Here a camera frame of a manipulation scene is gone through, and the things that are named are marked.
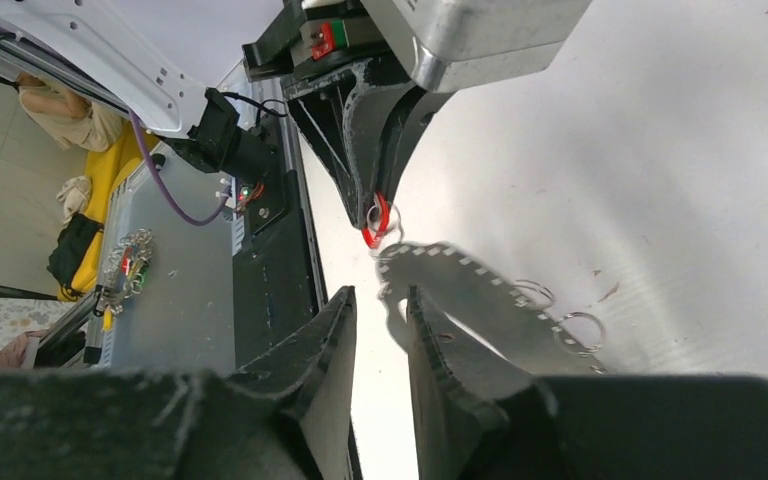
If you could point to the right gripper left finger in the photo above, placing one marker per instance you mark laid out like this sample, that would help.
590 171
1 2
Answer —
97 424

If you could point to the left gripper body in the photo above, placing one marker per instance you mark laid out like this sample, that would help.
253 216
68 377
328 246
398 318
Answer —
309 39

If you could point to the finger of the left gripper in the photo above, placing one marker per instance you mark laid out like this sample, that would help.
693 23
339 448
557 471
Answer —
363 120

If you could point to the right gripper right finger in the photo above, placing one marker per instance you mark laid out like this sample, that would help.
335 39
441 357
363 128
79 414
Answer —
477 416

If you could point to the key with red tag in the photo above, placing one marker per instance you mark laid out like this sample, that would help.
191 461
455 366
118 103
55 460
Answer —
381 219

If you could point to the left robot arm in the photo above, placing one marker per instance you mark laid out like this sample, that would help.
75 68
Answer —
198 122

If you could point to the left controller board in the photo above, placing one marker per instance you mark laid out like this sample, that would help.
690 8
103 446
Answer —
236 195

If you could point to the yellow box with black bag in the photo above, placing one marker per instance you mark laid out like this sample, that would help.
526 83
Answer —
74 261

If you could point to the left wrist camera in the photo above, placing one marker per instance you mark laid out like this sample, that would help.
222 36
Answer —
450 45

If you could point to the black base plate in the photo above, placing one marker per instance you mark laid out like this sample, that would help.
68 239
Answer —
278 265

